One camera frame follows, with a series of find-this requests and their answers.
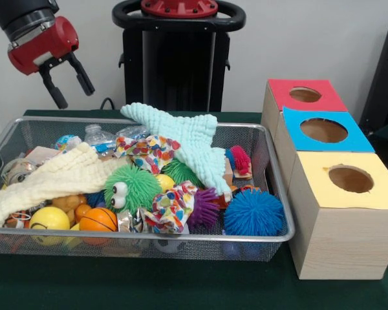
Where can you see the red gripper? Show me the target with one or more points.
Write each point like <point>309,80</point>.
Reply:
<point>42,46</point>

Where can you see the crushed clear water bottle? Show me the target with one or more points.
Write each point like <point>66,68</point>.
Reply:
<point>99,139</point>

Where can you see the blue spiky ball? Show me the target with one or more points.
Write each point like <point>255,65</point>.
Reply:
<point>253,212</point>

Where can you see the shallow clear mesh bin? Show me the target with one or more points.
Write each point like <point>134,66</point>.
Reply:
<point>275,168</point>

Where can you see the wooden box with three holes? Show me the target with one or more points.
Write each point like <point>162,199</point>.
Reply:
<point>343,239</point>

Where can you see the pale yellow cloth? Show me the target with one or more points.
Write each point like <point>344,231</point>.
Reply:
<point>58,174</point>

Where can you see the colourful patterned cloth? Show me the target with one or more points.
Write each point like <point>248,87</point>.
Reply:
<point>152,152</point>

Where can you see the mint green cloth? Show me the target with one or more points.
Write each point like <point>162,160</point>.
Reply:
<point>187,135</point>

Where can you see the yellow smiley ball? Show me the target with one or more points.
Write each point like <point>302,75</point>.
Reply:
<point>49,221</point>

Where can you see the small yellow ball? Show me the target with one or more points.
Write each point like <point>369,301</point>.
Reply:
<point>165,183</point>

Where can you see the orange toy basketball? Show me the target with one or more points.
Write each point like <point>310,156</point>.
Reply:
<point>98,221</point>

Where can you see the small dark green spiky ball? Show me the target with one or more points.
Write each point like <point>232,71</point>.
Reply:
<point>180,171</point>

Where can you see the purple spiky ball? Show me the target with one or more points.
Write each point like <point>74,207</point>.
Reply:
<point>204,206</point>

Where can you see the red spiky toy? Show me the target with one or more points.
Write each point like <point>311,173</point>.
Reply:
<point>241,160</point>

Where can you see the small orange toy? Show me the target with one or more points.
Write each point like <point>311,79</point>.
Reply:
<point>244,189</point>

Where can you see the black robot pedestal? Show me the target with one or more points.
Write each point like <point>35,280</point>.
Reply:
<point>174,64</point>

